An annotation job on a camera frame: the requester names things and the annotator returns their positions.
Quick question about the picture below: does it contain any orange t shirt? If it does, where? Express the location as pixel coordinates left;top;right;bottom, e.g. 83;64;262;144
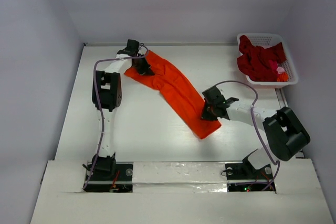
124;51;221;140

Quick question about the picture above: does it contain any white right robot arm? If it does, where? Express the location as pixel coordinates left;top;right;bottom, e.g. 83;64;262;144
202;86;311;180

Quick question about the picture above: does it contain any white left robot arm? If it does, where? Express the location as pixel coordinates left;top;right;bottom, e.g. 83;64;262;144
88;39;154;179

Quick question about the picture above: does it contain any dark red t shirt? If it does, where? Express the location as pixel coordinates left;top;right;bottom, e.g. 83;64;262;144
237;35;286;82

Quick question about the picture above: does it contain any small orange cloth in basket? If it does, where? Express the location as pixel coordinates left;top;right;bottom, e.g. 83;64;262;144
277;72;289;82

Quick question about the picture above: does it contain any pink cloth in basket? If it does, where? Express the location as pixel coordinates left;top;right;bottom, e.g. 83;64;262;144
269;60;285;76

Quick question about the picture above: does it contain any white plastic basket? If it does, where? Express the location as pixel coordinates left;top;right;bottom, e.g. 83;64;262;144
237;33;299;89

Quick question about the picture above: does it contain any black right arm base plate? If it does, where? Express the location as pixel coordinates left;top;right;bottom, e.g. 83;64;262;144
221;162;276;193

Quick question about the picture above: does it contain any metal rail right table edge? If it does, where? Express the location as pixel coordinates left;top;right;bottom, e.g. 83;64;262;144
275;89;306;159

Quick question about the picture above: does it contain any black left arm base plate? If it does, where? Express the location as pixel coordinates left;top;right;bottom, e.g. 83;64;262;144
84;163;133;193

